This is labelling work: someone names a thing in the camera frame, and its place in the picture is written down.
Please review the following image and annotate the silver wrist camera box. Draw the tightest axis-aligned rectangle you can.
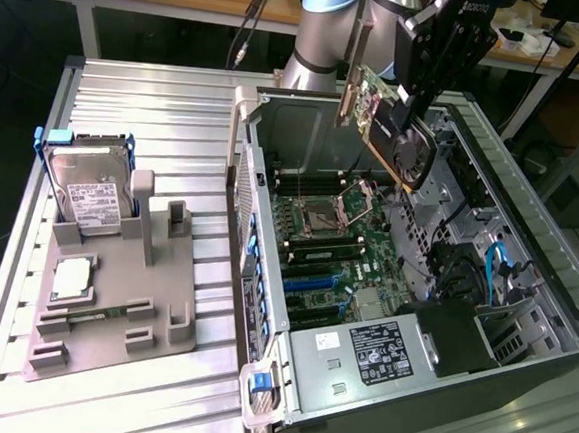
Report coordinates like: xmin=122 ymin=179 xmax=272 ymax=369
xmin=389 ymin=0 xmax=441 ymax=98

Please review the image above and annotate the black tripod pole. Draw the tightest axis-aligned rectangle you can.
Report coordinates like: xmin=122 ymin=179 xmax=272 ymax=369
xmin=495 ymin=0 xmax=579 ymax=145

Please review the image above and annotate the black RAM slot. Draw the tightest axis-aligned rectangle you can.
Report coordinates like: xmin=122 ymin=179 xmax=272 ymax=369
xmin=273 ymin=172 xmax=345 ymax=192
xmin=284 ymin=229 xmax=359 ymax=251
xmin=271 ymin=167 xmax=344 ymax=187
xmin=273 ymin=177 xmax=345 ymax=197
xmin=286 ymin=238 xmax=362 ymax=260
xmin=285 ymin=233 xmax=361 ymax=255
xmin=275 ymin=182 xmax=346 ymax=202

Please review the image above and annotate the black wire bundle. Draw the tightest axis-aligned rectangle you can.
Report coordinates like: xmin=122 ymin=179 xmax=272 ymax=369
xmin=421 ymin=206 xmax=496 ymax=313

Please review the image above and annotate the green Dell motherboard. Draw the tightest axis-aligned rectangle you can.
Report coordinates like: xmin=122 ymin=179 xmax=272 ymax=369
xmin=260 ymin=167 xmax=424 ymax=337

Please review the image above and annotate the green graphics card with fan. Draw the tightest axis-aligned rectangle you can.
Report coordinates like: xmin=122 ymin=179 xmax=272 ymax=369
xmin=329 ymin=17 xmax=449 ymax=197

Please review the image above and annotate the blue disk data wire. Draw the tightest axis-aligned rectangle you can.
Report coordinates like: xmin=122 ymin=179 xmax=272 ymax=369
xmin=480 ymin=239 xmax=514 ymax=311

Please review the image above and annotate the white plastic part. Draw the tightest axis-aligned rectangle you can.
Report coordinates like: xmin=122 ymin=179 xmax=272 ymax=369
xmin=497 ymin=25 xmax=561 ymax=59

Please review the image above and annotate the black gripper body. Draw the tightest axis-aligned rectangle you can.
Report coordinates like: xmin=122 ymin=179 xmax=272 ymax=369
xmin=421 ymin=0 xmax=511 ymax=69

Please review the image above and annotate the grey parts rack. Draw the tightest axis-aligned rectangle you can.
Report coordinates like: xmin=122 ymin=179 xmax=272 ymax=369
xmin=20 ymin=160 xmax=209 ymax=395

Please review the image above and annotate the grey power supply unit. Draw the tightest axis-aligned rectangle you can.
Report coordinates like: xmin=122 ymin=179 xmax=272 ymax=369
xmin=281 ymin=309 xmax=447 ymax=426

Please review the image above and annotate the blue case release latch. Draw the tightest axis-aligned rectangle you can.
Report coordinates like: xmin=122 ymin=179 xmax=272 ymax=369
xmin=247 ymin=371 xmax=271 ymax=395

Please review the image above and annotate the CPU socket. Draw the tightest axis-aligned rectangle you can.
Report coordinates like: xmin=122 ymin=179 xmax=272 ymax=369
xmin=299 ymin=195 xmax=346 ymax=243

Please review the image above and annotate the thin grey wire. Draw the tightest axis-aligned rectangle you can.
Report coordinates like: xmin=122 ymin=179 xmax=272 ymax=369
xmin=381 ymin=186 xmax=446 ymax=289

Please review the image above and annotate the open black PC case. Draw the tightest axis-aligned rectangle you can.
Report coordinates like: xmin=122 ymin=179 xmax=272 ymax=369
xmin=204 ymin=74 xmax=579 ymax=433

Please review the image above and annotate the blue disk caddy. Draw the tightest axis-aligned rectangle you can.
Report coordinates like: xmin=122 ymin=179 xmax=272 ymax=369
xmin=26 ymin=124 xmax=150 ymax=231

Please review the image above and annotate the silver socket cover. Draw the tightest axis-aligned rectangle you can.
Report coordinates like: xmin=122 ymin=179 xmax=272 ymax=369
xmin=335 ymin=176 xmax=380 ymax=230

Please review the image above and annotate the black disk power wire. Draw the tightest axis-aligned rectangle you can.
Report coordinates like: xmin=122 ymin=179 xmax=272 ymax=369
xmin=497 ymin=255 xmax=546 ymax=306

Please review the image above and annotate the black expansion slot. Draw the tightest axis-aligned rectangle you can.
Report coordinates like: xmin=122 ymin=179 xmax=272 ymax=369
xmin=288 ymin=307 xmax=348 ymax=333
xmin=285 ymin=294 xmax=345 ymax=316
xmin=282 ymin=259 xmax=340 ymax=282

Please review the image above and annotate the silver chipset heat sink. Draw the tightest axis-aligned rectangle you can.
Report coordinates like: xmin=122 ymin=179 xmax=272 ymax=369
xmin=353 ymin=286 xmax=391 ymax=325

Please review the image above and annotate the black hanging cable with plug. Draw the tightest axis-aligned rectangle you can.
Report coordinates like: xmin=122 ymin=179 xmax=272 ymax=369
xmin=224 ymin=0 xmax=278 ymax=74

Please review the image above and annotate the silver CPU chip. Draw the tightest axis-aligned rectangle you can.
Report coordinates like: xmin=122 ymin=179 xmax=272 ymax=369
xmin=50 ymin=256 xmax=95 ymax=302

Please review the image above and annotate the grey metal disk bay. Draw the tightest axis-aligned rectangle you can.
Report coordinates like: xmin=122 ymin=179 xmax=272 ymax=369
xmin=468 ymin=289 xmax=568 ymax=372

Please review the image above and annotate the silver hard disk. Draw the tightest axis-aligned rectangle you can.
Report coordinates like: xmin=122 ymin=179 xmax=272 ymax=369
xmin=37 ymin=129 xmax=131 ymax=239

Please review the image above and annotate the black plastic shroud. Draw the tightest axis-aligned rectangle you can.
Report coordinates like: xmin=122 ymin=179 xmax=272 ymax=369
xmin=389 ymin=295 xmax=508 ymax=386

